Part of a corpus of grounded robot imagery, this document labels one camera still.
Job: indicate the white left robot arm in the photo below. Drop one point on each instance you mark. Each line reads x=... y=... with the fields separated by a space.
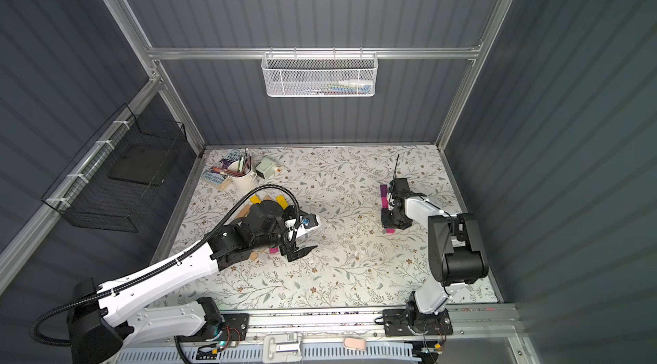
x=103 y=319

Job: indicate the white wire mesh basket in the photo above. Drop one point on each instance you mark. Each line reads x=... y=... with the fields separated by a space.
x=319 y=78

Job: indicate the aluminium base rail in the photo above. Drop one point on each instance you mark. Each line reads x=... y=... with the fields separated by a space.
x=482 y=333

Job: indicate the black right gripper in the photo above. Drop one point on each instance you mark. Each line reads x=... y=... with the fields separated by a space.
x=393 y=208

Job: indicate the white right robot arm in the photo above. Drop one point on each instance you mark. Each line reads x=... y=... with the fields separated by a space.
x=456 y=258

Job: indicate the black wire mesh basket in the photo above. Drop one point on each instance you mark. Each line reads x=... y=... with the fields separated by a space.
x=113 y=186

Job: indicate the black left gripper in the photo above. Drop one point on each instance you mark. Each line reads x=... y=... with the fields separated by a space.
x=287 y=241

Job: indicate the pale green small box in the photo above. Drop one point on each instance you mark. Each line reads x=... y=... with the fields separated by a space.
x=267 y=168

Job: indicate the pink eraser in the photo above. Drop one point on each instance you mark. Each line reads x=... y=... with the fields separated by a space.
x=357 y=344

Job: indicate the white pen cup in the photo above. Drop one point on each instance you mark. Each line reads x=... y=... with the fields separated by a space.
x=244 y=182

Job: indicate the yellow building block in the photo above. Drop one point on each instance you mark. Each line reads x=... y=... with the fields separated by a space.
x=282 y=202

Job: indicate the blue book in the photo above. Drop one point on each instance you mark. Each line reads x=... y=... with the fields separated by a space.
x=216 y=175

